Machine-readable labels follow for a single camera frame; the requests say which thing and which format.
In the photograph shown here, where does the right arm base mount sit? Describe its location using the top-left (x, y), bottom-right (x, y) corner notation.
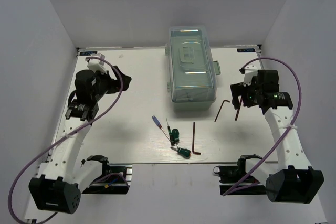
top-left (213, 154), bottom-right (266, 195)

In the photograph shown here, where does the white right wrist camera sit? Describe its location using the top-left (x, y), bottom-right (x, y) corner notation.
top-left (239, 65), bottom-right (258, 87)

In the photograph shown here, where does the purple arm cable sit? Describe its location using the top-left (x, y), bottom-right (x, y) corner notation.
top-left (222, 57), bottom-right (303, 197)
top-left (7, 56), bottom-right (124, 222)

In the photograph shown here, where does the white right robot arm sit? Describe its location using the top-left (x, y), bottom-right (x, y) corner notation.
top-left (230, 66), bottom-right (324, 204)

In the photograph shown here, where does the blue handled precision screwdriver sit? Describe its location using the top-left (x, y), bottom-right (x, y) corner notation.
top-left (152, 115), bottom-right (162, 129)

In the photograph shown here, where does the green toolbox with clear lid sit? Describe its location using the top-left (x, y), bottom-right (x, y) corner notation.
top-left (165, 26), bottom-right (221, 112)

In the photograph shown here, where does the green stubby screwdriver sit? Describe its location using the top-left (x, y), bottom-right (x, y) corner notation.
top-left (171, 146), bottom-right (191, 159)
top-left (169, 129), bottom-right (180, 146)

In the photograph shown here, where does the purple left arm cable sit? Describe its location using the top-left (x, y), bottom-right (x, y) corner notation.
top-left (7, 56), bottom-right (124, 222)

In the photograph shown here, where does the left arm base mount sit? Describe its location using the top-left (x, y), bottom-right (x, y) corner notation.
top-left (79, 155), bottom-right (133, 195)

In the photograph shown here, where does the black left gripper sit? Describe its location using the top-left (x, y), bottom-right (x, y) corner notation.
top-left (91, 66), bottom-right (131, 101)

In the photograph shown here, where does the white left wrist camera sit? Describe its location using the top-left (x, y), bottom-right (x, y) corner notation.
top-left (87, 53), bottom-right (107, 74)

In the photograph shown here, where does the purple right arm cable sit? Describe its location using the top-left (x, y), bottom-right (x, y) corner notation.
top-left (222, 57), bottom-right (303, 197)

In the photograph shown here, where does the long copper hex key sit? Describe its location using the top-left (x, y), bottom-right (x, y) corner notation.
top-left (192, 122), bottom-right (201, 155)

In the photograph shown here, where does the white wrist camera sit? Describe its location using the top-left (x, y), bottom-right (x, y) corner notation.
top-left (87, 53), bottom-right (107, 74)
top-left (239, 65), bottom-right (258, 87)

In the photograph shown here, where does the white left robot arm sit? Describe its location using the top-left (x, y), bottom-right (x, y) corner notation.
top-left (28, 65), bottom-right (132, 214)

